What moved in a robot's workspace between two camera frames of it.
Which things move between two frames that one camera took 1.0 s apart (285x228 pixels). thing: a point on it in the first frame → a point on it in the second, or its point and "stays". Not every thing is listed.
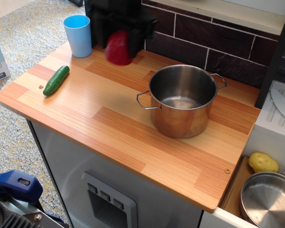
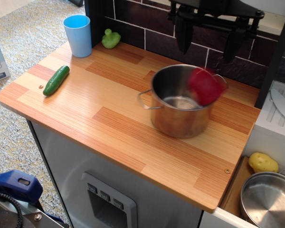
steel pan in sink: x=267 y=199 stays
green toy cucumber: x=56 y=79 stays
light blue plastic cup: x=78 y=28 stays
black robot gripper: x=105 y=13 → x=236 y=17
